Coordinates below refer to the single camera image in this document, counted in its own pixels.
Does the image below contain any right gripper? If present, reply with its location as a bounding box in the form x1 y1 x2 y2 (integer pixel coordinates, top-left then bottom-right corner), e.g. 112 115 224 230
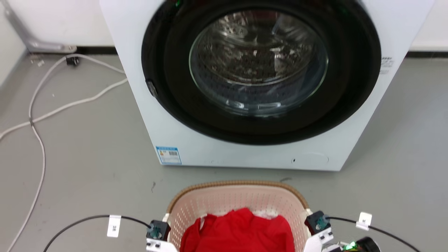
303 210 342 252

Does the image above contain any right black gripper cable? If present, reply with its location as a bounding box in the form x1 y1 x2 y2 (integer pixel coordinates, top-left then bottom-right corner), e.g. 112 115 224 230
326 216 422 252

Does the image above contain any white front-load washing machine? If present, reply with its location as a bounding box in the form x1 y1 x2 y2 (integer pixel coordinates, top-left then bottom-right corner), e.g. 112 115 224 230
99 0 436 172

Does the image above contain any beige perforated laundry basket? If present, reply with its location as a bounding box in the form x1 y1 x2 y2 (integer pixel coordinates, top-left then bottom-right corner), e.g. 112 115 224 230
165 180 313 252

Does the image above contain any grey warning text sticker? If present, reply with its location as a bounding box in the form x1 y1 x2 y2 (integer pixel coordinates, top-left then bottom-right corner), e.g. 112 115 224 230
379 56 394 75

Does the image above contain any black baseboard strip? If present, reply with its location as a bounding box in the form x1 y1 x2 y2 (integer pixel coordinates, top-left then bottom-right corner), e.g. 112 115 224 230
76 46 118 55

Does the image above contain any grey wall pipe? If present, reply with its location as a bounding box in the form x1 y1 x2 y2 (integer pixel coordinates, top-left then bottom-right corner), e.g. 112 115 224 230
2 0 77 54

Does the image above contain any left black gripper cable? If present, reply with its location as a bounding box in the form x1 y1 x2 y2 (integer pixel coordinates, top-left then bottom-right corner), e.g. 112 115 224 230
43 215 153 252

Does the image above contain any white garment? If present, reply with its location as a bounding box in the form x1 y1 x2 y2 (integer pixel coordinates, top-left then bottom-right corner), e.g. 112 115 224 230
251 210 280 219

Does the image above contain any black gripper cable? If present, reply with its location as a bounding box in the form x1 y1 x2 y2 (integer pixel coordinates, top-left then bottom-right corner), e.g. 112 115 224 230
43 215 153 252
326 216 422 252

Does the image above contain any black round washer door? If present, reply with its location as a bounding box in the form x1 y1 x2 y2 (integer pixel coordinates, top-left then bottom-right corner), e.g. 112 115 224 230
141 0 382 146

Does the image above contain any blue energy label sticker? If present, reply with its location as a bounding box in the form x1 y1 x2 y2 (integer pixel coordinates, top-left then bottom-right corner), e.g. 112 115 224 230
155 146 182 166

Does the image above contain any red garment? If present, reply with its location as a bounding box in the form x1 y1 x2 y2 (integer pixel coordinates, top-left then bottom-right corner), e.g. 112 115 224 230
179 208 295 252

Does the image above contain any long white floor hose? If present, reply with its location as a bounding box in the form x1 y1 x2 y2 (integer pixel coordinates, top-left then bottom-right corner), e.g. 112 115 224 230
6 54 126 252

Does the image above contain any white floor cable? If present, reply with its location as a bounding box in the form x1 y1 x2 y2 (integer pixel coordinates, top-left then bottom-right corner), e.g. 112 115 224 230
0 78 128 139

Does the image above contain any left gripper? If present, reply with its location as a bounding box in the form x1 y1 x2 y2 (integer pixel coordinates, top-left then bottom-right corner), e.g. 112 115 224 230
146 220 179 252

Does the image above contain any white cable tag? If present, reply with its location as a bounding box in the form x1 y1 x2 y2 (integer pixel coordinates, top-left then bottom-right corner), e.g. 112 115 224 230
107 215 122 238
356 212 373 231

